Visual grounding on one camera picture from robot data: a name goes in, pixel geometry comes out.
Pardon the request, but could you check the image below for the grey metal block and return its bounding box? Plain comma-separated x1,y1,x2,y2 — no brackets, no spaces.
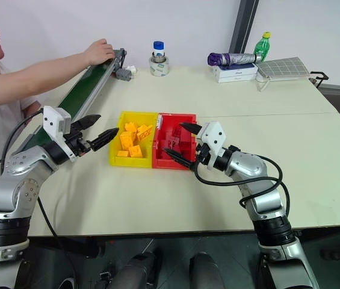
115,68,132,81

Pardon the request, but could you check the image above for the white bottle with blue cap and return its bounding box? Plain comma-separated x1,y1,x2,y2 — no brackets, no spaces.
152,41,167,63

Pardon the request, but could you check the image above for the person's bare hand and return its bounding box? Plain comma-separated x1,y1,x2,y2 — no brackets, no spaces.
84,39,116,66

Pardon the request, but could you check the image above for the yellow plastic bin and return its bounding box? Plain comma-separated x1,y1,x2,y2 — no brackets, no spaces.
109,110,159,169

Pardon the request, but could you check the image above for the dark rounded shape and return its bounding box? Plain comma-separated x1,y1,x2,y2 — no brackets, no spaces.
188,252,226,289
113,250,163,289

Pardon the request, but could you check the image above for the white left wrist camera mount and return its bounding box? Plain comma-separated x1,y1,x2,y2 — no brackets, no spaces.
42,105,78,163

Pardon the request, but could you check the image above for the red toy block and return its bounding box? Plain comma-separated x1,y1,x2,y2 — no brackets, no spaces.
172,126,189,142
164,137,180,152

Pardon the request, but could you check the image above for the green plastic bottle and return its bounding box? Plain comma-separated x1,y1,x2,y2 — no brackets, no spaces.
253,31,272,63

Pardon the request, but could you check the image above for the green conveyor belt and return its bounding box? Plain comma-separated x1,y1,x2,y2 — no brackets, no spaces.
16,48,128,157

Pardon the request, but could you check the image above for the purple and silver folded umbrella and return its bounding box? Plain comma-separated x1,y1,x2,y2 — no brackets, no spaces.
207,52,262,66

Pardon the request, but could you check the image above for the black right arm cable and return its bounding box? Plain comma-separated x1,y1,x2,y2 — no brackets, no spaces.
193,146,291,219

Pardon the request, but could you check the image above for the grey wall pillar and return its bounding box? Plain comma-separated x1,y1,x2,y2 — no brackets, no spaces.
227,0,261,55

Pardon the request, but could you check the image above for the large yellow toy block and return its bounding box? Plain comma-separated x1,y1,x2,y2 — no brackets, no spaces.
119,131,136,151

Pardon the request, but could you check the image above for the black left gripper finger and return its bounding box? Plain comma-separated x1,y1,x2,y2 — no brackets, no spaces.
89,128,120,151
72,114,102,132

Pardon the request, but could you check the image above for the grey checkered pouch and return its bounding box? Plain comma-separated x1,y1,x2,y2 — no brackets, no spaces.
255,57,311,82

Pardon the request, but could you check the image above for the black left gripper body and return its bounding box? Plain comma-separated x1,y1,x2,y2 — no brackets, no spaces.
64,128,94,157

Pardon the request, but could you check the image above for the clear tape roll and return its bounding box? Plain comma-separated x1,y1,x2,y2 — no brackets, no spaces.
149,54,170,77

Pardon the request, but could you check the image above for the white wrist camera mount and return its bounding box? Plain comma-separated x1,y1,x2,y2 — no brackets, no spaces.
196,121,228,167
42,105,78,163

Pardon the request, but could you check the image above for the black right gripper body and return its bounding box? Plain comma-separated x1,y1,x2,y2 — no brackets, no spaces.
191,141,212,171

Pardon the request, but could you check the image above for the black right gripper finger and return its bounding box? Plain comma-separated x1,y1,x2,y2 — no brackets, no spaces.
179,122,202,135
162,147,196,172

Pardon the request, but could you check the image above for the white phone box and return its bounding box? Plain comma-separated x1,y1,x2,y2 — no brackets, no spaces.
212,63,259,76
217,72,258,84

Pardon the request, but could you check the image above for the black table clamp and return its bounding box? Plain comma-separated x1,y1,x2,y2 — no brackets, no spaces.
309,71,330,89

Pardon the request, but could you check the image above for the yellow toy block with holes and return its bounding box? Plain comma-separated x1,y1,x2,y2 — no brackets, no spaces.
136,124,153,141

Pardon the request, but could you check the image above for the red plastic bin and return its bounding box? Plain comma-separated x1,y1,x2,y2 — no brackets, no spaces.
151,113,199,172

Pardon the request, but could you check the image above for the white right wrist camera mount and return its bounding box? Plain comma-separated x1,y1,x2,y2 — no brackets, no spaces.
196,121,228,167

